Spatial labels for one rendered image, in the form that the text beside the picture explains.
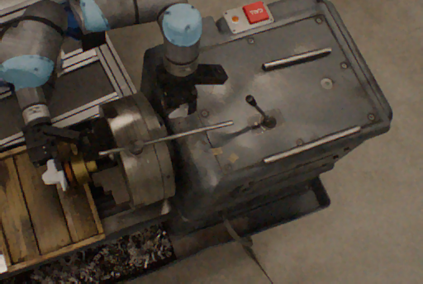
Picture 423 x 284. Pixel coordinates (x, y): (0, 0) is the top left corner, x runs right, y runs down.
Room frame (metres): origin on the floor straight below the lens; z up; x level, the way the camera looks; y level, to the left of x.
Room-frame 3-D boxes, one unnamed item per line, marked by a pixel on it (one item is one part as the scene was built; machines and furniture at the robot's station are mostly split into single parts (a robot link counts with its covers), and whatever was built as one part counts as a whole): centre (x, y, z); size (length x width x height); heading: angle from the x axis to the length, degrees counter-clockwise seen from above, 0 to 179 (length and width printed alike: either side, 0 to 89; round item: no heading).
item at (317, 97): (0.66, -0.29, 1.06); 0.59 x 0.48 x 0.39; 120
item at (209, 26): (0.78, -0.08, 1.24); 0.09 x 0.08 x 0.03; 120
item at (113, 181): (0.33, 0.07, 1.08); 0.12 x 0.11 x 0.05; 30
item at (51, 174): (0.33, 0.25, 1.09); 0.09 x 0.06 x 0.03; 30
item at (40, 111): (0.49, 0.34, 1.08); 0.08 x 0.05 x 0.08; 120
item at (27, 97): (0.56, 0.38, 1.08); 0.11 x 0.08 x 0.09; 30
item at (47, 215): (0.30, 0.30, 0.89); 0.36 x 0.30 x 0.04; 30
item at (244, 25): (0.85, -0.21, 1.23); 0.13 x 0.08 x 0.05; 120
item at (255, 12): (0.86, -0.22, 1.26); 0.06 x 0.06 x 0.02; 30
